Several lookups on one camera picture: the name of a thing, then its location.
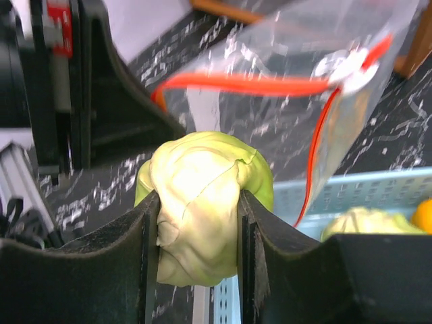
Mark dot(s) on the clear zip top bag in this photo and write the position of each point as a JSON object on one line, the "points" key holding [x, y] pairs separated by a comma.
{"points": [[300, 103]]}

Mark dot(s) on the orange bell pepper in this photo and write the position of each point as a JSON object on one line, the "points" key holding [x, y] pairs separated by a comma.
{"points": [[422, 217]]}

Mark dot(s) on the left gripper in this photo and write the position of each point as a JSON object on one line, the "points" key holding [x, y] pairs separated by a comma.
{"points": [[62, 77]]}

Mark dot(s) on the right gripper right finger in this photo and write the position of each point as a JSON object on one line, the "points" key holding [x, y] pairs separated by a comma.
{"points": [[285, 276]]}

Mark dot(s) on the aluminium frame rail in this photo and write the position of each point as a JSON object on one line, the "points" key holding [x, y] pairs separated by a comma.
{"points": [[25, 215]]}

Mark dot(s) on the wooden shelf rack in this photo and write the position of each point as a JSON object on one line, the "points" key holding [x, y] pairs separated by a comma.
{"points": [[365, 21]]}

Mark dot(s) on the green cabbage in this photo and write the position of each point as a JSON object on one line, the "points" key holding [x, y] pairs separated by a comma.
{"points": [[199, 179], [361, 220]]}

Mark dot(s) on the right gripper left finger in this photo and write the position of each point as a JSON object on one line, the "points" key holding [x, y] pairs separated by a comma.
{"points": [[106, 276]]}

